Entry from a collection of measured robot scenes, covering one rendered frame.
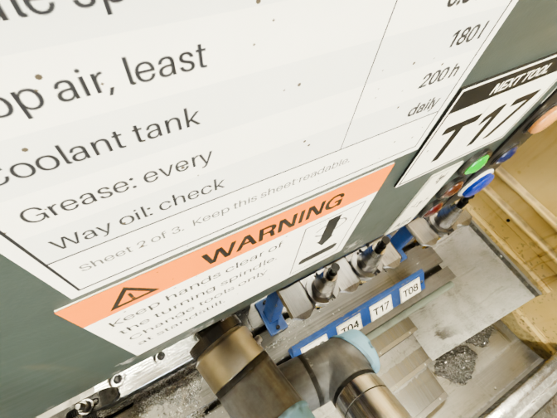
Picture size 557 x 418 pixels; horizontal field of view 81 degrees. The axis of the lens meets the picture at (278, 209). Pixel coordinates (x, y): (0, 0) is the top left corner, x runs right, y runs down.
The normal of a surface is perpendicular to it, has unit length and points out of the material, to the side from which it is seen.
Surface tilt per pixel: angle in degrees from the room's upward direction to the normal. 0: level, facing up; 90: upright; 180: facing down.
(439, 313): 24
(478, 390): 17
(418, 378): 8
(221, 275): 90
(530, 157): 90
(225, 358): 13
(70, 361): 90
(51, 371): 90
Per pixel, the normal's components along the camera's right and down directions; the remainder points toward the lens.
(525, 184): -0.87, 0.37
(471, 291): -0.27, -0.32
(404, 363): 0.22, -0.56
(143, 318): 0.49, 0.77
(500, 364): -0.06, -0.73
